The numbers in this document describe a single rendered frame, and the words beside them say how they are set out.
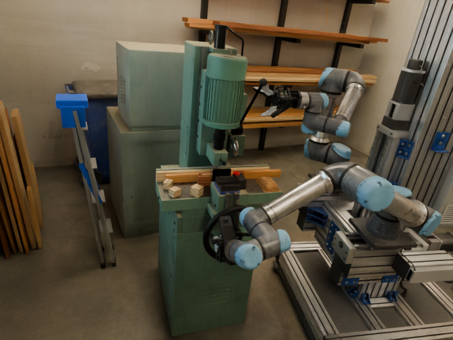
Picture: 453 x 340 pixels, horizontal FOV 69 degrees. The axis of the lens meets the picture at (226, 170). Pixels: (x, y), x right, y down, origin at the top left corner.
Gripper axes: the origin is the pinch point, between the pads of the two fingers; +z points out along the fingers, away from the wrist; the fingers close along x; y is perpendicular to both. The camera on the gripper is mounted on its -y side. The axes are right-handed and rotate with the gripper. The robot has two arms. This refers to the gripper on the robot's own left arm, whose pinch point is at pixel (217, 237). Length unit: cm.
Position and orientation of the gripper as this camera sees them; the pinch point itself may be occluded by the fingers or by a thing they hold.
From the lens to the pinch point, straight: 135.9
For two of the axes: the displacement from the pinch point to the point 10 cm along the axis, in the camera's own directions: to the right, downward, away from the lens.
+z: -3.2, 0.7, 9.5
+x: 9.5, -0.4, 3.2
